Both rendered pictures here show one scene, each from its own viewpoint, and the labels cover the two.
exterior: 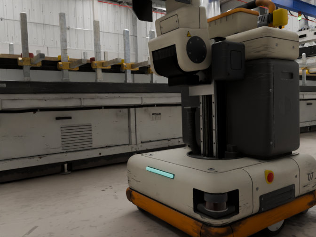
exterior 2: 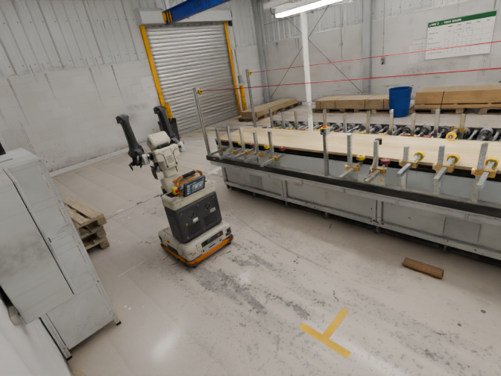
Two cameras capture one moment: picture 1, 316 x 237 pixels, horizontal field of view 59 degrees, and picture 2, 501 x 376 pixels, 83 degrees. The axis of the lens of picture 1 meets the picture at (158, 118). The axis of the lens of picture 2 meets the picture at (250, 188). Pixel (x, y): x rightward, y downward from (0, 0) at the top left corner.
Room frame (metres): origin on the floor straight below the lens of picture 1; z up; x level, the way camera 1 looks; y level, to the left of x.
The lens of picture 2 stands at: (1.70, -3.23, 1.93)
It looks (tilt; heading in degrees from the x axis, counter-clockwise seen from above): 24 degrees down; 83
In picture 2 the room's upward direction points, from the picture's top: 10 degrees counter-clockwise
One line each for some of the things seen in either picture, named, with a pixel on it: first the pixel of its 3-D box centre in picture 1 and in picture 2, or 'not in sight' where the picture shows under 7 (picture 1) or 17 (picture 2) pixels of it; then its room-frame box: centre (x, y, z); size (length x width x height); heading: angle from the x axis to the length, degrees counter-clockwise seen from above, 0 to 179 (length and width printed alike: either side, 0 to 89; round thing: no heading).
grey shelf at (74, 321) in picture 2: not in sight; (43, 248); (0.16, -0.94, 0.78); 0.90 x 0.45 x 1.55; 125
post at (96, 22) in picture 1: (97, 52); (243, 145); (2.12, 0.43, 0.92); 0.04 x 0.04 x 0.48; 35
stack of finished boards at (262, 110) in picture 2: not in sight; (270, 107); (4.20, 7.49, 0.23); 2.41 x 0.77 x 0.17; 37
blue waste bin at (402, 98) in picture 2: not in sight; (399, 101); (6.74, 3.64, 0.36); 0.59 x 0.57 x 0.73; 35
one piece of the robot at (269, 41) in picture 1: (228, 88); (191, 205); (1.35, -0.35, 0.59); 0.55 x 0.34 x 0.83; 34
